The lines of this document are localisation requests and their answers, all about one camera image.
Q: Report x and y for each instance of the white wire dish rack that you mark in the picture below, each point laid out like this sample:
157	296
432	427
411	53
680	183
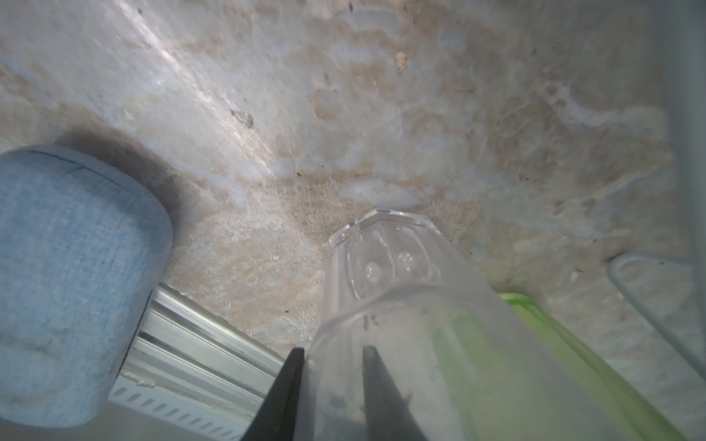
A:
678	314

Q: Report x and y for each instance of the aluminium front rail frame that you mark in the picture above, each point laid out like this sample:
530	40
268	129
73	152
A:
189	368

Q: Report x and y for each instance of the clear plastic cup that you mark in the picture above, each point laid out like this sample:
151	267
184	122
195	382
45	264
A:
391	279

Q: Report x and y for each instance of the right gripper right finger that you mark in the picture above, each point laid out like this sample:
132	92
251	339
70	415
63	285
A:
386	411

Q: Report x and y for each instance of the blue oval sponge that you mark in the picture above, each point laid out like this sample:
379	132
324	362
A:
83	245

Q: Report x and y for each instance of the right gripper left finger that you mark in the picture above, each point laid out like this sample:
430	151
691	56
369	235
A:
276	418

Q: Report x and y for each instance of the green translucent plastic cup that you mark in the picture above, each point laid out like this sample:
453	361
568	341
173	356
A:
497	399

